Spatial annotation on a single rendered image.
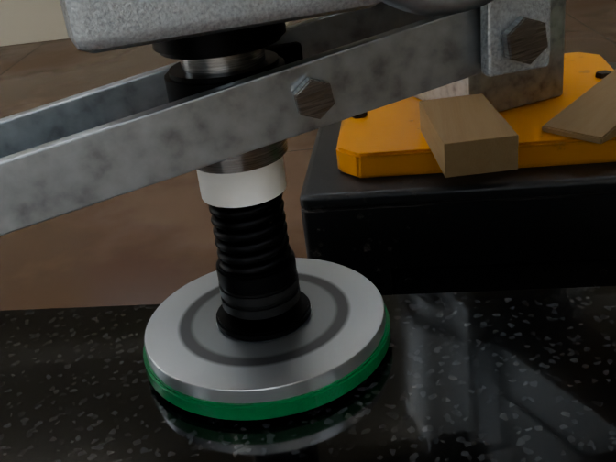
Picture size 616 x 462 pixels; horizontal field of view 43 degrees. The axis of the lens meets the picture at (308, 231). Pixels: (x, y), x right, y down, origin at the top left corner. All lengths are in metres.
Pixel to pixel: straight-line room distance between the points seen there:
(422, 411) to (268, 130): 0.24
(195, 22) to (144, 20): 0.03
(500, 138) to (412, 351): 0.46
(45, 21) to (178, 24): 6.58
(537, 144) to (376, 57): 0.65
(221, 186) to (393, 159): 0.61
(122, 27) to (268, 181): 0.19
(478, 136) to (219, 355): 0.55
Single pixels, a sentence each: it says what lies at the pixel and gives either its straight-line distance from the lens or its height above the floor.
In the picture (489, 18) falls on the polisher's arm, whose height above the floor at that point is 1.08.
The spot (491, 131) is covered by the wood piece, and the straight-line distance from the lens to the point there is 1.09.
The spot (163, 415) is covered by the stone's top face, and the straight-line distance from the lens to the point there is 0.66.
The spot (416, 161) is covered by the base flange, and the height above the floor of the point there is 0.76.
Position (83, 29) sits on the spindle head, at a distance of 0.48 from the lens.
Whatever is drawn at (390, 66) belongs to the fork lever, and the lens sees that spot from 0.57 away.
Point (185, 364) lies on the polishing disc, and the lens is 0.65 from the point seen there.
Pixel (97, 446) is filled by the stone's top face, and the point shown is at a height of 0.80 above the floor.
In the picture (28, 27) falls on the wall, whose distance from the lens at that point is 7.12.
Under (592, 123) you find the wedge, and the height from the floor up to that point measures 0.80.
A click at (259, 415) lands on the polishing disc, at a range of 0.62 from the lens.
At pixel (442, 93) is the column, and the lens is 1.34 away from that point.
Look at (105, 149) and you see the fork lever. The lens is 0.55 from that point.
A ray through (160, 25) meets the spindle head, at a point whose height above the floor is 1.12.
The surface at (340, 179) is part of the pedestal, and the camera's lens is 1.20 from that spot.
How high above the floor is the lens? 1.20
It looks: 26 degrees down
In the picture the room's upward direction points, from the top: 7 degrees counter-clockwise
